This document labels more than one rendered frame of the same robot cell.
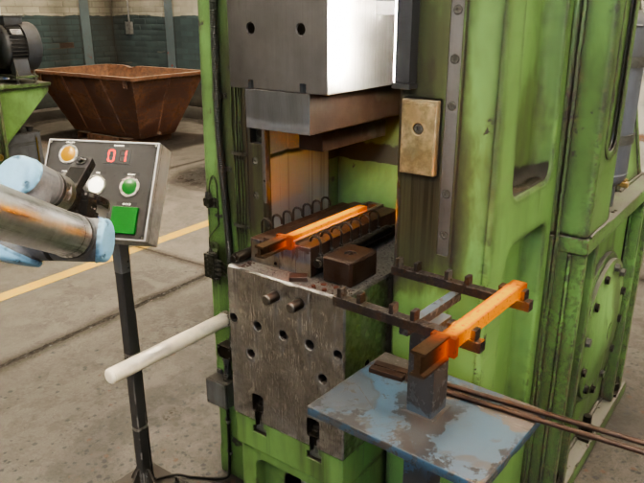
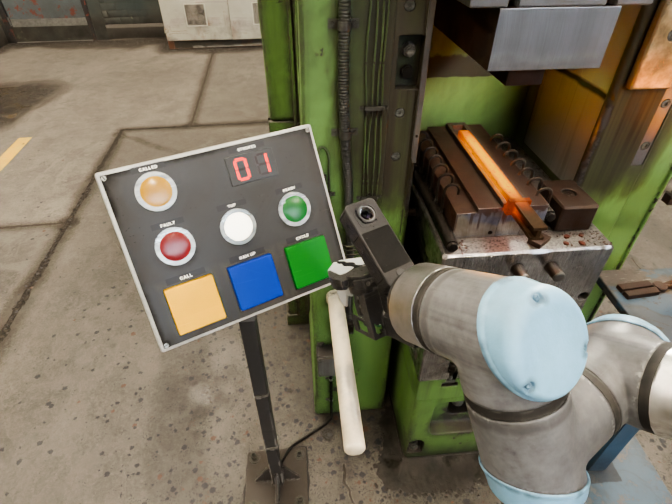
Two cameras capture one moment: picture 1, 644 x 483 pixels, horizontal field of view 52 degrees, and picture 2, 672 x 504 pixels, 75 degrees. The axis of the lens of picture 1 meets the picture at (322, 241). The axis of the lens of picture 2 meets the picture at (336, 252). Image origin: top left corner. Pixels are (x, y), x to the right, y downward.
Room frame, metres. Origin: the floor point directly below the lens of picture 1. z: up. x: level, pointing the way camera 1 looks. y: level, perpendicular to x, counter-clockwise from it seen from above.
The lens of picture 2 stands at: (1.25, 0.89, 1.50)
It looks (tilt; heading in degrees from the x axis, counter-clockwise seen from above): 39 degrees down; 318
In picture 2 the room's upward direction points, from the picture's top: straight up
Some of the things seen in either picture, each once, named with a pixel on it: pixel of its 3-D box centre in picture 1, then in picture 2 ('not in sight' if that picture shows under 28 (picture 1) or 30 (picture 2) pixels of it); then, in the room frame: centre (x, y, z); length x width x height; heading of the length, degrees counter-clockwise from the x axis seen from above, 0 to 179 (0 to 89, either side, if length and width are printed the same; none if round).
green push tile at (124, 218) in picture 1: (124, 220); (309, 261); (1.71, 0.54, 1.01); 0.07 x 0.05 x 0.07; 78
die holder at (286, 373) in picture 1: (345, 322); (468, 250); (1.73, -0.07, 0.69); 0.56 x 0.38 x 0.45; 143
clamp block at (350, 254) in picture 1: (350, 264); (564, 204); (1.53, -0.07, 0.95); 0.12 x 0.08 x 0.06; 143
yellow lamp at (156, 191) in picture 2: (68, 153); (156, 191); (1.83, 0.71, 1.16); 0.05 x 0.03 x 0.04; 53
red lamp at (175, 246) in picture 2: not in sight; (175, 246); (1.79, 0.72, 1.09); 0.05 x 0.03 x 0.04; 53
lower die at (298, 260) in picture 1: (328, 232); (468, 172); (1.75, -0.02, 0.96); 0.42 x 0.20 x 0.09; 143
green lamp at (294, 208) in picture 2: (129, 186); (294, 208); (1.75, 0.53, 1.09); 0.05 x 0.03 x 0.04; 53
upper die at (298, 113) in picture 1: (328, 102); (502, 13); (1.75, -0.02, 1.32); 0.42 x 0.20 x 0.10; 143
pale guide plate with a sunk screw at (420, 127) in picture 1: (419, 137); (666, 44); (1.50, -0.22, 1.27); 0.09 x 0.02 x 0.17; 53
